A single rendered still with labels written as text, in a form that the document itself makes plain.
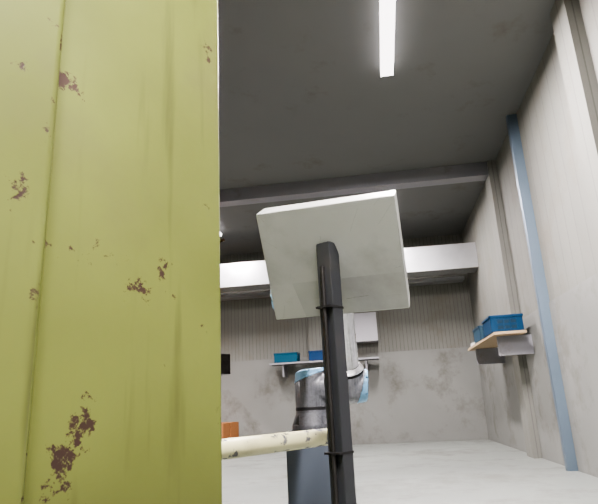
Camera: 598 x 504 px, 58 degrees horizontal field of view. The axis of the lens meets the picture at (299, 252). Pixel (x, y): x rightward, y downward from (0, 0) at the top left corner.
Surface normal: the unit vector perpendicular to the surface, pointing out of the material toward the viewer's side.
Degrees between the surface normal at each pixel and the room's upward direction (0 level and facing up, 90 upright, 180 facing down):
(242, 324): 90
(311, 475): 90
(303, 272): 120
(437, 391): 90
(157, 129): 90
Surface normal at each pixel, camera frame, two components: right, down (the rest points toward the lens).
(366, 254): -0.20, 0.26
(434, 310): -0.15, -0.26
